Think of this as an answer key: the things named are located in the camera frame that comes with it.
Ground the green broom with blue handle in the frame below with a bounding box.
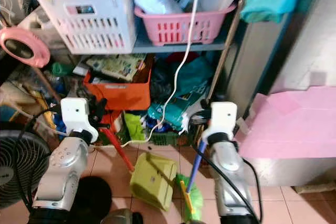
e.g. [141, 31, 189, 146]
[176, 139, 208, 222]

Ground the green dustpan with red handle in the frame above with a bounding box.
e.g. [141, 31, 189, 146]
[102, 126, 179, 212]

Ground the grey floor fan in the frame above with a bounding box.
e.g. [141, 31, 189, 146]
[0, 122, 51, 209]

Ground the orange plastic box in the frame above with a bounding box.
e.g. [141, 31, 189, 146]
[82, 69, 152, 112]

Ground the teal plastic bag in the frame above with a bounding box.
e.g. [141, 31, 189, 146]
[147, 56, 217, 131]

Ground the green plastic crate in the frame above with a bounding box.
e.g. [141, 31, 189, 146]
[124, 112, 190, 147]

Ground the printed paper packet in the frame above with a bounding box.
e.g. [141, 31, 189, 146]
[86, 54, 146, 82]

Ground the white plastic basket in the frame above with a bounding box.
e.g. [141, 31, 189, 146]
[35, 0, 138, 56]

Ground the pink foam board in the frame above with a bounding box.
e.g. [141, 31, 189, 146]
[234, 86, 336, 159]

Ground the pink plastic basket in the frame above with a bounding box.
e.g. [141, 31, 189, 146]
[134, 4, 237, 47]

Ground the grey left robot leg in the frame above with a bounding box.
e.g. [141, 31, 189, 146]
[102, 208, 143, 224]

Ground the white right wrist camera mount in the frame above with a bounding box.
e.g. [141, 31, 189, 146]
[202, 101, 238, 144]

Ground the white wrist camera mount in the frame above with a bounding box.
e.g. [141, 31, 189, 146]
[202, 101, 238, 144]
[60, 97, 97, 144]

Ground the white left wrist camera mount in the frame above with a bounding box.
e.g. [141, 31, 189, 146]
[60, 97, 97, 144]

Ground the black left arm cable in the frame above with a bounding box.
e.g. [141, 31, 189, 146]
[13, 103, 65, 209]

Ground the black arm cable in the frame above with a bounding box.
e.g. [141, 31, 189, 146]
[191, 144, 264, 222]
[13, 103, 65, 209]

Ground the white power cable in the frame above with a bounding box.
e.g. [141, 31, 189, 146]
[126, 0, 206, 147]

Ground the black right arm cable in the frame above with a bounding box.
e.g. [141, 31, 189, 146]
[191, 144, 264, 222]

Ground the pink ring mirror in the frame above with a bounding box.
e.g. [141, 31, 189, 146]
[0, 26, 51, 69]

